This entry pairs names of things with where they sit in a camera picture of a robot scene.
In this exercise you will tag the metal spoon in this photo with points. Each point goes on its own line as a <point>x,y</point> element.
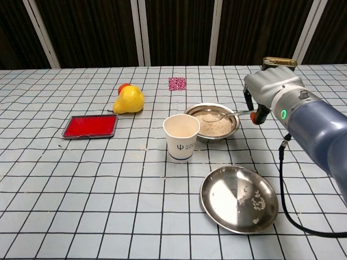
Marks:
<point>238,113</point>

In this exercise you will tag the white paper cup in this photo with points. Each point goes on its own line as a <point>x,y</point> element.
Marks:
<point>181,146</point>

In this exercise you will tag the pink patterned card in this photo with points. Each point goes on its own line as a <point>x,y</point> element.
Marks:
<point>177,83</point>

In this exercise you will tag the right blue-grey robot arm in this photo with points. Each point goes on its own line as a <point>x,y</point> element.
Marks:
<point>320,127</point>

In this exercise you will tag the dark luncheon meat can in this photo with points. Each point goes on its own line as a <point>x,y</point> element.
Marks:
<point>279,61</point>

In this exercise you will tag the black folding screen white frame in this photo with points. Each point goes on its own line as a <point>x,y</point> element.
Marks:
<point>95,27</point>

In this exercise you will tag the steel bowl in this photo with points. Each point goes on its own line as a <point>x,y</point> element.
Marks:
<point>200,108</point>

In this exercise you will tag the small orange-red tomato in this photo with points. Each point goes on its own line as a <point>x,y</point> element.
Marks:
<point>123,87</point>

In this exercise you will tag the red rectangular tray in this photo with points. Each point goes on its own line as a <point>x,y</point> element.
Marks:
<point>90,126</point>

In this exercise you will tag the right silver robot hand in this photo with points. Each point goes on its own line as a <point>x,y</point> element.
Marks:
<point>271,82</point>

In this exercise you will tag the yellow pear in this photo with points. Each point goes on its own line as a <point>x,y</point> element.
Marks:
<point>130,100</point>

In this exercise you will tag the steel plate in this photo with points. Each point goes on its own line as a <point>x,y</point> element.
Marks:
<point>230,200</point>

